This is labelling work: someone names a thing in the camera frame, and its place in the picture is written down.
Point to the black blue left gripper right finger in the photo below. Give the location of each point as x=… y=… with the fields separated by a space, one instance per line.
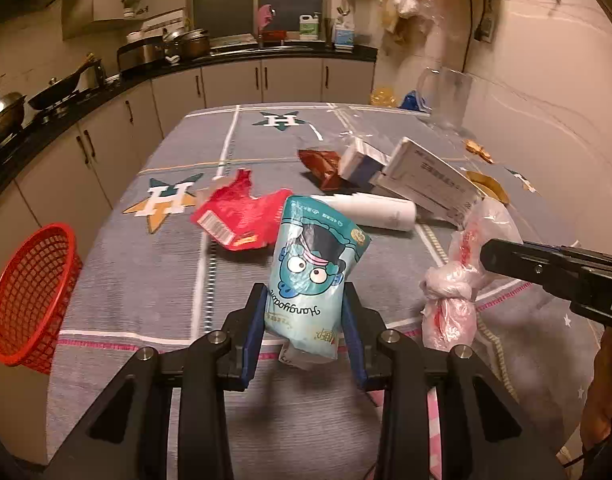
x=484 y=433

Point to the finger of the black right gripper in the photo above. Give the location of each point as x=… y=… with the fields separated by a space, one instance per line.
x=579 y=276

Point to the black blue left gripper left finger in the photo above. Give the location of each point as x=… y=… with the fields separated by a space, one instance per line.
x=124 y=433

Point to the pink white plastic bag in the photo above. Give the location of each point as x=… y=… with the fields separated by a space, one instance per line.
x=449 y=315

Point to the light blue cartoon snack bag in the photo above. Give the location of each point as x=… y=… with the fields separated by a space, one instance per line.
x=316 y=249

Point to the small white blue box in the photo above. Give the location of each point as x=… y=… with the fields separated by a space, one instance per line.
x=360 y=162

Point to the red plastic basket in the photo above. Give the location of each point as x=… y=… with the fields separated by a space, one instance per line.
x=35 y=289

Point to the large white medicine box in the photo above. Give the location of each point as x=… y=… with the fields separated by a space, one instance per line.
x=419 y=175

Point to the grey patterned tablecloth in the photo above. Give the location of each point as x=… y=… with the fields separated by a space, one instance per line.
x=165 y=287

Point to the white plastic bottle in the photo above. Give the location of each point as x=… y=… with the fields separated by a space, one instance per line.
x=374 y=211

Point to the clear plastic pitcher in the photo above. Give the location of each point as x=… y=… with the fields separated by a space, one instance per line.
x=443 y=94

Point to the red crumpled wrapper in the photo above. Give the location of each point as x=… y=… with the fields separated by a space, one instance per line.
x=236 y=219

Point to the blue plastic bag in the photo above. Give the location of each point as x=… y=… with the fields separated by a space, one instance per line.
x=414 y=101

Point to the yellow plastic bag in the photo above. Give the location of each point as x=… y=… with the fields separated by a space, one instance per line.
x=383 y=97

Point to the brown crumpled wrapper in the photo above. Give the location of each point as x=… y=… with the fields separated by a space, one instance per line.
x=323 y=166

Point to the lidded pot on stove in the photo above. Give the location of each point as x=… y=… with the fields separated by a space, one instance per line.
x=12 y=113

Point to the black wok pan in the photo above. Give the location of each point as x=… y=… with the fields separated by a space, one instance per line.
x=60 y=89

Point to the white green detergent jug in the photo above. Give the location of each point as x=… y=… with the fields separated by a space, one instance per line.
x=309 y=25

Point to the steel cooking pot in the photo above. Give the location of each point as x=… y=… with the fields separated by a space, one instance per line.
x=187 y=44

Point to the pink object at window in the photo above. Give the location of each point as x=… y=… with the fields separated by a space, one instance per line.
x=264 y=17

